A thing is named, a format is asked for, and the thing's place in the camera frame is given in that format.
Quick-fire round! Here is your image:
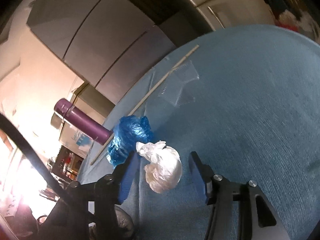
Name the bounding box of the white chest freezer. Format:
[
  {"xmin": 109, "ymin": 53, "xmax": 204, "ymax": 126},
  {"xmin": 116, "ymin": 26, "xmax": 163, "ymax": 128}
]
[{"xmin": 50, "ymin": 82, "xmax": 115, "ymax": 158}]

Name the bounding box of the long white stick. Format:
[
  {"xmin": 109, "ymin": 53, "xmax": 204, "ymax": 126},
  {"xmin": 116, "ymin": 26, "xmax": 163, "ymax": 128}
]
[{"xmin": 90, "ymin": 44, "xmax": 200, "ymax": 166}]

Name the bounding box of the white plastic bag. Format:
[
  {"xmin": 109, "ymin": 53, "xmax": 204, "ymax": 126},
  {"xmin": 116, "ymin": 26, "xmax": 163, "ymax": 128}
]
[{"xmin": 136, "ymin": 141, "xmax": 183, "ymax": 194}]

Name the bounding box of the grey refrigerator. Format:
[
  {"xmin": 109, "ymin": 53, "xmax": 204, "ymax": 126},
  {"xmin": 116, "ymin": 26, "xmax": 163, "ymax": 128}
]
[{"xmin": 26, "ymin": 0, "xmax": 177, "ymax": 104}]

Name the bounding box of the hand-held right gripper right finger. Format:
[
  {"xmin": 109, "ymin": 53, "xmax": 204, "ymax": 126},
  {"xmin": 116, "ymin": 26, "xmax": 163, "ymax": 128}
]
[{"xmin": 189, "ymin": 151, "xmax": 293, "ymax": 240}]

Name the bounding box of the black tall cabinet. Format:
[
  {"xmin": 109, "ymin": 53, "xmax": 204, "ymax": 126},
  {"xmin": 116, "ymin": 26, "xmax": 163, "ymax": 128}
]
[{"xmin": 99, "ymin": 0, "xmax": 215, "ymax": 34}]

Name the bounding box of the clear plastic wrapper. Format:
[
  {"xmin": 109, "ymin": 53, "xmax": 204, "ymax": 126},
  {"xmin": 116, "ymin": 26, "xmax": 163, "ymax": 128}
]
[{"xmin": 150, "ymin": 60, "xmax": 200, "ymax": 107}]

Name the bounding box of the silver refrigerator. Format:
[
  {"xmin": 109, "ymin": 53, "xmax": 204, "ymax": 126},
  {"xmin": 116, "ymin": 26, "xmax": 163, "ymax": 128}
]
[{"xmin": 165, "ymin": 0, "xmax": 278, "ymax": 30}]

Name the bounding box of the shelf with goods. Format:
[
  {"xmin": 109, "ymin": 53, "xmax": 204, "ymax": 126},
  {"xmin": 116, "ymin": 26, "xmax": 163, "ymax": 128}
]
[{"xmin": 257, "ymin": 0, "xmax": 320, "ymax": 38}]

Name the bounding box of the round blue-covered table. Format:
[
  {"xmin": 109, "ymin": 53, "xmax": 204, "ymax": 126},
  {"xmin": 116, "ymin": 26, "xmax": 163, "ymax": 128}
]
[{"xmin": 76, "ymin": 24, "xmax": 320, "ymax": 240}]

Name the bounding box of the blue plastic bag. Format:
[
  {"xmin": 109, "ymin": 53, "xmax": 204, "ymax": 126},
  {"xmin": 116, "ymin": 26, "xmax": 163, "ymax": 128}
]
[{"xmin": 107, "ymin": 115, "xmax": 154, "ymax": 169}]

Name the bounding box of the black plastic bag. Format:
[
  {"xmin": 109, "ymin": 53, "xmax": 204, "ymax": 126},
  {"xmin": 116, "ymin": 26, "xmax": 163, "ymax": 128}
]
[{"xmin": 114, "ymin": 205, "xmax": 134, "ymax": 240}]

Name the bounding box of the purple thermos bottle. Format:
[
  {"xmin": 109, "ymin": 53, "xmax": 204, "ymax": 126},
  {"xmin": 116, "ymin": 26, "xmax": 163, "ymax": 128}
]
[{"xmin": 54, "ymin": 99, "xmax": 114, "ymax": 145}]

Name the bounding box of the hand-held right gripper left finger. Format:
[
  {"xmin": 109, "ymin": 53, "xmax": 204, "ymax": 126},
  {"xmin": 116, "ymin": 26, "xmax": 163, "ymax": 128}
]
[{"xmin": 37, "ymin": 152, "xmax": 140, "ymax": 240}]

